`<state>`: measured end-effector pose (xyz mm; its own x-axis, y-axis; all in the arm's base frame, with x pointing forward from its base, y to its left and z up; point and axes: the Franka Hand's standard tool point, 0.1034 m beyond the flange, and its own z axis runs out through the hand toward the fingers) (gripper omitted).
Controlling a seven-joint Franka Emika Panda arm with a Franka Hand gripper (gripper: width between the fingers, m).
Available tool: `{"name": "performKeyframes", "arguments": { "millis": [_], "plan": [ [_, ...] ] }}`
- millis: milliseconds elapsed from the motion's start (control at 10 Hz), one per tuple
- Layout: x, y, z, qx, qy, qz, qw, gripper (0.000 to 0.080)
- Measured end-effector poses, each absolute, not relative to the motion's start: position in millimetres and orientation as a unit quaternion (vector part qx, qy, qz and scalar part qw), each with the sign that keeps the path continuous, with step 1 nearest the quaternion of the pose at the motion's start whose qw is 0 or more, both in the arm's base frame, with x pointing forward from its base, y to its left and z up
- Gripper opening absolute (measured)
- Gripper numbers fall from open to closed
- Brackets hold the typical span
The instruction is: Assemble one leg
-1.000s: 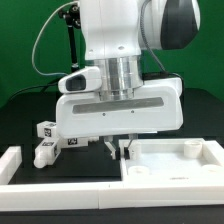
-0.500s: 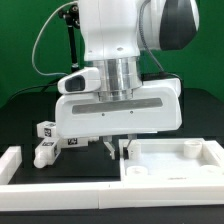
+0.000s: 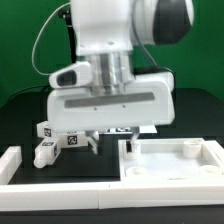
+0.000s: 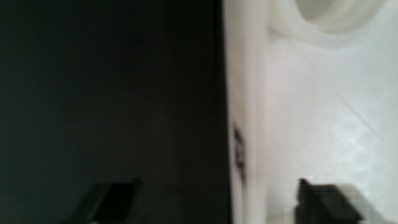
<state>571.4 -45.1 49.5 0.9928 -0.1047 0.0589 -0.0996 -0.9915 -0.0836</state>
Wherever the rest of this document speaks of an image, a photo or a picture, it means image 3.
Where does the white fiducial tag sheet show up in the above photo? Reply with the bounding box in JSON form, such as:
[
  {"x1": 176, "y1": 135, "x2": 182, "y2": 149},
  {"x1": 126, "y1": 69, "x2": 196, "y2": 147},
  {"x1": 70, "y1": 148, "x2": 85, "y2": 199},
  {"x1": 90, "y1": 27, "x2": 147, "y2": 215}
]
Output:
[{"x1": 102, "y1": 125, "x2": 157, "y2": 134}]

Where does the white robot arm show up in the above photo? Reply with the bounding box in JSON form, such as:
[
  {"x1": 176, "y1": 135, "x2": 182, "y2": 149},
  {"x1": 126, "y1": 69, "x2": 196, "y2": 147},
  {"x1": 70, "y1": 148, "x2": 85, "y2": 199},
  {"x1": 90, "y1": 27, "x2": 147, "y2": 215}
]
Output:
[{"x1": 47, "y1": 0, "x2": 194, "y2": 147}]

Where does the white fence right segment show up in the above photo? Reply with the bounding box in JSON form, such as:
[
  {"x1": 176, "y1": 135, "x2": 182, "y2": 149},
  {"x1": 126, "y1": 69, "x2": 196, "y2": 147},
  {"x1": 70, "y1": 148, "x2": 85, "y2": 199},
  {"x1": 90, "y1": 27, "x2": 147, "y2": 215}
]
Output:
[{"x1": 99, "y1": 179, "x2": 224, "y2": 209}]

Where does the white fence segment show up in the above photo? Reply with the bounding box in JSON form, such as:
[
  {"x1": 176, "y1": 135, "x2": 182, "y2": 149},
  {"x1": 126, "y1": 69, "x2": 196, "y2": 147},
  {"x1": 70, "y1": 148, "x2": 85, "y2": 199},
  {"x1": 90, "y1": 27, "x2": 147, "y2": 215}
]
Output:
[
  {"x1": 0, "y1": 146, "x2": 98, "y2": 212},
  {"x1": 99, "y1": 179, "x2": 224, "y2": 209}
]

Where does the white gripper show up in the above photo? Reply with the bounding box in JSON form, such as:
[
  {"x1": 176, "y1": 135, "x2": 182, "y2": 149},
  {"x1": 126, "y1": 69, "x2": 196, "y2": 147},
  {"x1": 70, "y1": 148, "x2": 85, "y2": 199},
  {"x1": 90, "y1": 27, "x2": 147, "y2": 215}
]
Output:
[{"x1": 47, "y1": 73, "x2": 175, "y2": 154}]

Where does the black cable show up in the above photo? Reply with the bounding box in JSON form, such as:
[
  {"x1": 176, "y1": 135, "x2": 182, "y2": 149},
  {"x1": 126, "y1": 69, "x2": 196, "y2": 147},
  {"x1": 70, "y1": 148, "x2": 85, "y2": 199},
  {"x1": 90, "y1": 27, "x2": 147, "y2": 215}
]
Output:
[{"x1": 6, "y1": 85, "x2": 52, "y2": 104}]

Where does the black camera stand pole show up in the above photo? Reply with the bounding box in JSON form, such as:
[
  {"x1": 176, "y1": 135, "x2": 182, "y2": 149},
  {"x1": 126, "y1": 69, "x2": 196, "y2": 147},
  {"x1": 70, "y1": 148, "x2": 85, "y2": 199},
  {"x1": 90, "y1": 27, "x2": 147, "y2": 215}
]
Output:
[{"x1": 58, "y1": 9, "x2": 77, "y2": 63}]

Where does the grey cable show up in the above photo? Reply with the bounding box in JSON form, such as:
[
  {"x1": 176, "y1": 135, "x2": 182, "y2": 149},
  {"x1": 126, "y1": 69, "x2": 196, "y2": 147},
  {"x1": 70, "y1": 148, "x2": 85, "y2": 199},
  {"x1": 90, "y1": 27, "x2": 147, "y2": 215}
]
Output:
[{"x1": 31, "y1": 1, "x2": 72, "y2": 77}]

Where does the white square tabletop part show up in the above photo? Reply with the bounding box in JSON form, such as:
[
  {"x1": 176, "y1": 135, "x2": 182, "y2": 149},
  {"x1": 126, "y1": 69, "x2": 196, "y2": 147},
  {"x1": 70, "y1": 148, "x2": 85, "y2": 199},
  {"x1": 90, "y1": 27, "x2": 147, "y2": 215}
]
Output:
[{"x1": 118, "y1": 138, "x2": 224, "y2": 186}]

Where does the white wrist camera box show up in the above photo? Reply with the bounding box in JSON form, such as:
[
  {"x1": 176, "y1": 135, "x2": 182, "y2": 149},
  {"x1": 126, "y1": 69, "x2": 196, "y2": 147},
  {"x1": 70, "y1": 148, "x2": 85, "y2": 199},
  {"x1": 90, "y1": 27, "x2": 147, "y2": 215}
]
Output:
[{"x1": 49, "y1": 62, "x2": 93, "y2": 89}]

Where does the white fence left segment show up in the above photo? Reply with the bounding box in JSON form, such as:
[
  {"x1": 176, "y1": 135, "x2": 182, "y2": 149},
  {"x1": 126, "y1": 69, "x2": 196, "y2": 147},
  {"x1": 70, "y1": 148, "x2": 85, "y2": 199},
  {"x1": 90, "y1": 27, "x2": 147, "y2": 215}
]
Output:
[{"x1": 0, "y1": 146, "x2": 98, "y2": 212}]

